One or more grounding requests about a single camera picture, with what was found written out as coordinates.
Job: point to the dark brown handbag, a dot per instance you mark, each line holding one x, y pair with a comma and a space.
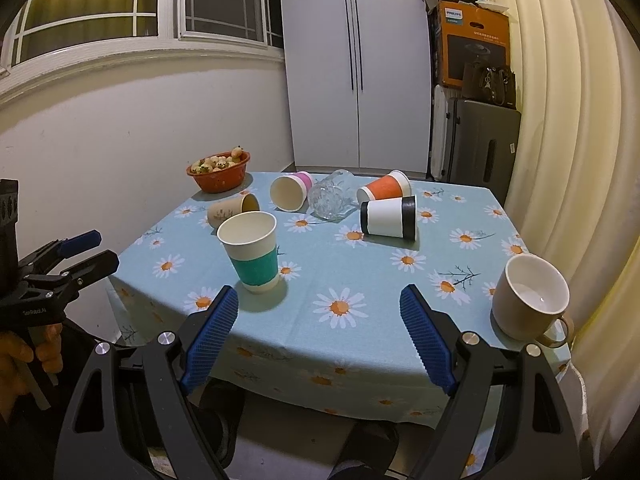
492, 85

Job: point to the cream curtain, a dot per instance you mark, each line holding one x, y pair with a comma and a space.
565, 110

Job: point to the pink and white paper cup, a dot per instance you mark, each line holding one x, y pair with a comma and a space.
287, 192

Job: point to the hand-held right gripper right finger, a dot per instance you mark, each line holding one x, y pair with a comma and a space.
425, 335

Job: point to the pile of small fruits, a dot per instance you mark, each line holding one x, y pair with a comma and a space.
217, 162

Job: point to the grey hard suitcase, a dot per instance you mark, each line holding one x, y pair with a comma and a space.
475, 150

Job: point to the teal and white paper cup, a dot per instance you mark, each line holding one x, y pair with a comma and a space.
252, 260

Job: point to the white two-door wardrobe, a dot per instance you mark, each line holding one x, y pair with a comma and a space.
320, 60

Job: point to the blue daisy print tablecloth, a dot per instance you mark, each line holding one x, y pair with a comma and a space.
350, 270

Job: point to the white framed window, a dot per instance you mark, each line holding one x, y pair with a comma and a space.
170, 25

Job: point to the person's left hand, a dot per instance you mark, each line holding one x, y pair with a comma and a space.
15, 355

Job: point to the black slipper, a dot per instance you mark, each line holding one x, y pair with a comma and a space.
367, 447
225, 425

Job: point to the orange and white paper cup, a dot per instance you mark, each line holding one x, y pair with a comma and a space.
382, 189

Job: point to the orange and black cardboard box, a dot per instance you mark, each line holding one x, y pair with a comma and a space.
452, 50

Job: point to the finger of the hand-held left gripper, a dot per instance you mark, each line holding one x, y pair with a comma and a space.
95, 265
80, 242

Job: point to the beige ceramic mug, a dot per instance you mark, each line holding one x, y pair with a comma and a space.
520, 310

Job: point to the black and white paper cup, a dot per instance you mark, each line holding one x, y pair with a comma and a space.
387, 217

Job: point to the small brown paper cup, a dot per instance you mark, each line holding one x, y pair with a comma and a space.
227, 210

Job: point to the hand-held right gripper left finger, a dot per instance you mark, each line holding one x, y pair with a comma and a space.
215, 335

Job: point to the clear cut glass cup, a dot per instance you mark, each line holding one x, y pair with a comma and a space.
330, 195

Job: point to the white hard suitcase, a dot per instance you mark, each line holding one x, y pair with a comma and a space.
439, 135

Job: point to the orange bowl of snacks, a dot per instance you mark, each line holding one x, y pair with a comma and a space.
220, 180

